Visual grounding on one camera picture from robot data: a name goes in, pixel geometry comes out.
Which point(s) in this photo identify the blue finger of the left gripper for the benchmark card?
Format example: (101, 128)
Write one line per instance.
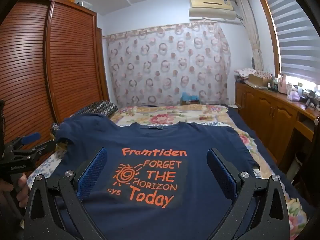
(28, 139)

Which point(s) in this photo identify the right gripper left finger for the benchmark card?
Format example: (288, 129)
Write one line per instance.
(88, 173)

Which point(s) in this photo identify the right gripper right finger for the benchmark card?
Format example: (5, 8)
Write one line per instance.
(225, 173)

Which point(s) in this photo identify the navy blue printed t-shirt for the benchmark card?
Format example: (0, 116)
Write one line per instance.
(156, 183)

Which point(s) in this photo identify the person left hand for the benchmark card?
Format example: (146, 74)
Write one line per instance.
(22, 192)

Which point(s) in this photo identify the dark circle patterned folded cloth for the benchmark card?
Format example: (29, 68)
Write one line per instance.
(104, 107)

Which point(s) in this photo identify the wooden sideboard cabinet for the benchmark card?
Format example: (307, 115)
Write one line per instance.
(283, 126)

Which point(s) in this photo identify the floral bed blanket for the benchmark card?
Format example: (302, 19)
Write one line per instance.
(221, 116)

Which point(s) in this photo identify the red wooden louvered wardrobe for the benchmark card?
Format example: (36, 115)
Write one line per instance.
(51, 65)

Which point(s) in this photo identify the blue object behind bed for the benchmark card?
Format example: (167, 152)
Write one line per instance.
(187, 99)

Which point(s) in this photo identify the cardboard box on sideboard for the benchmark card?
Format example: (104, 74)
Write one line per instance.
(259, 81)

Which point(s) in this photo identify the pink kettle on sideboard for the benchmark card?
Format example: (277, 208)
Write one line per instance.
(282, 84)

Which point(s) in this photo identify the pink circle patterned curtain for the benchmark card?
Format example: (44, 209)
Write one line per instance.
(156, 66)

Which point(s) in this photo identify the grey zebra window blind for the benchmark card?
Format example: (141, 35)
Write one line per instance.
(298, 40)

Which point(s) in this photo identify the beige tied side curtain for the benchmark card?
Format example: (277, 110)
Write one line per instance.
(251, 28)

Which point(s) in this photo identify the wall air conditioner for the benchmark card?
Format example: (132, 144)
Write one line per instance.
(212, 9)

